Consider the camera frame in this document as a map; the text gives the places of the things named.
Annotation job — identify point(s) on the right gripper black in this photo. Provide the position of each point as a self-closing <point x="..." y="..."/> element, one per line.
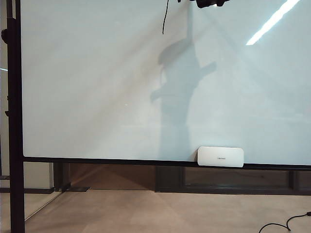
<point x="206" y="3"/>

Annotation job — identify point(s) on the white glass whiteboard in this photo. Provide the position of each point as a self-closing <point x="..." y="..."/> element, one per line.
<point x="97" y="85"/>

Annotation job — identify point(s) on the white rectangular board eraser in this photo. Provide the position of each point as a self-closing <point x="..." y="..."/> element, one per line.
<point x="220" y="157"/>

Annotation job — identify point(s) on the black round stand knob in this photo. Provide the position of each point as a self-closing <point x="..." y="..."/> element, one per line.
<point x="5" y="34"/>

